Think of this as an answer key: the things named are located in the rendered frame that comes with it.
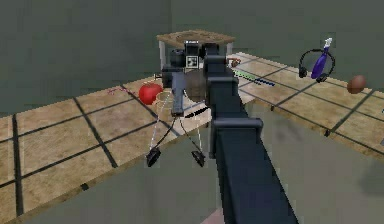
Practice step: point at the black headphones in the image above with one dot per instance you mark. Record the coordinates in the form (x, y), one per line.
(302, 71)

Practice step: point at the wooden tiled table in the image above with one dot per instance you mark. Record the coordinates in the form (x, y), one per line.
(316, 103)
(66, 143)

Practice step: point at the black pen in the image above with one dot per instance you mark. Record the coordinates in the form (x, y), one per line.
(196, 112)

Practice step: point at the green and blue pencil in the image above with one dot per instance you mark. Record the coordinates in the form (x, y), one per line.
(253, 78)

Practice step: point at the red apple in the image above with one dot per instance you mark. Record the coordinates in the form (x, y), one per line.
(149, 94)

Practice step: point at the pink keys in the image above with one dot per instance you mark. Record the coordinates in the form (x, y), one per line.
(117, 91)

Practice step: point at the small red white object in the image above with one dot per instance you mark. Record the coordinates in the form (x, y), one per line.
(234, 62)

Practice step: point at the purple spray bottle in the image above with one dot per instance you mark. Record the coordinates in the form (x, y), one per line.
(319, 65)

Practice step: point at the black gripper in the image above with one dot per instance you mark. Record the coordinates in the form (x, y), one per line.
(178, 90)

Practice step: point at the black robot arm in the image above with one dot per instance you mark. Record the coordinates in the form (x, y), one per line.
(243, 160)

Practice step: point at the brown mug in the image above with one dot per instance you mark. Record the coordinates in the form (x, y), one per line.
(195, 87)

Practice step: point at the brown top side table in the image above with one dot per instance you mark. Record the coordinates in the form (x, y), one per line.
(196, 36)

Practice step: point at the brown ball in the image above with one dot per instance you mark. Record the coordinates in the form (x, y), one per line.
(356, 84)

